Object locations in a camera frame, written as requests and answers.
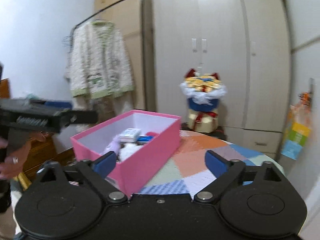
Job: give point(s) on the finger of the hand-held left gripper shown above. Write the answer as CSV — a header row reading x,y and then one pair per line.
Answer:
x,y
82,117
58,104

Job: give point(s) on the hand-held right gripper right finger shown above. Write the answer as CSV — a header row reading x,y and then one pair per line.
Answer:
x,y
216,163

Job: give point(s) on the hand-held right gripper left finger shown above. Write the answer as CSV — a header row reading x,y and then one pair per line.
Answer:
x,y
106,163

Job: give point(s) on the purple plush toy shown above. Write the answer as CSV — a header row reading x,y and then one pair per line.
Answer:
x,y
113,145

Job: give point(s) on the white plush cat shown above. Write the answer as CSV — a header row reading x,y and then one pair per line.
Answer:
x,y
130,151

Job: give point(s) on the white tissue pack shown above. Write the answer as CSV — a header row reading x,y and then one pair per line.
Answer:
x,y
130,135

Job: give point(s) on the pink cardboard box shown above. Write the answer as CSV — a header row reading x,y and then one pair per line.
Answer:
x,y
150,160

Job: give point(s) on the blue wet wipes pack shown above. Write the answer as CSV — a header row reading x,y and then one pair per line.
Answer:
x,y
145,138

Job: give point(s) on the red fuzzy heart pillow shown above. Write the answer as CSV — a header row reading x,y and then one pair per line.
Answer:
x,y
152,133

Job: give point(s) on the person's left hand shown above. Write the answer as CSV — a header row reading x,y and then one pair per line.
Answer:
x,y
15,165

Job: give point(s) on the brown wooden furniture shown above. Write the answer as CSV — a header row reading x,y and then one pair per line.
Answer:
x,y
42,152

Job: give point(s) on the cream fleece robe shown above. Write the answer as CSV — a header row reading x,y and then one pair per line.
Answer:
x,y
100,67

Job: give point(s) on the yellow flower bouquet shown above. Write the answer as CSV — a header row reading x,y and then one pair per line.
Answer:
x,y
202,97

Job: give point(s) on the colourful hanging gift bag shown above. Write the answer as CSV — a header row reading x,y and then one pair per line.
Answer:
x,y
297,135

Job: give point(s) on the black clothes rack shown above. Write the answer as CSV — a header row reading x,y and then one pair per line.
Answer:
x,y
143,55

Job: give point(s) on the light wooden panel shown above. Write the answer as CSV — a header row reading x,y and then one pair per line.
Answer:
x,y
125,12

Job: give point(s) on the beige wardrobe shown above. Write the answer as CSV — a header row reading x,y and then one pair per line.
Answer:
x,y
225,30

